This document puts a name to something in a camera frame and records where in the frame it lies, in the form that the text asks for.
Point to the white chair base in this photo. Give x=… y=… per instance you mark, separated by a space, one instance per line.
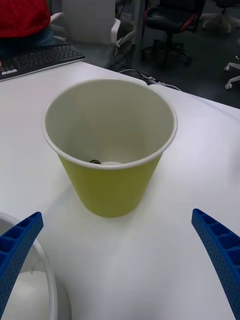
x=233 y=72
x=220 y=21

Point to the black keyboard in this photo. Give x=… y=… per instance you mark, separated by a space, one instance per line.
x=42 y=58

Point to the yellow-green waste bin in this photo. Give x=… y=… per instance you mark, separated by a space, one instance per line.
x=110 y=190

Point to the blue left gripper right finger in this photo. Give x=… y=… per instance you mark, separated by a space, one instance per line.
x=222 y=252

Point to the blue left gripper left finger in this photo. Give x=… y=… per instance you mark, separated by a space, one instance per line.
x=15 y=252

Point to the person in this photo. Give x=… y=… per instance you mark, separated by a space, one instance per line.
x=22 y=17

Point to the grey waste bin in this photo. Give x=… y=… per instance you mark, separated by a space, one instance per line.
x=51 y=282

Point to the white office chair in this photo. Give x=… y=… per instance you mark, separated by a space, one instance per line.
x=87 y=20

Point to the black office chair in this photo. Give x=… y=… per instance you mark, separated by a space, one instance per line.
x=170 y=17

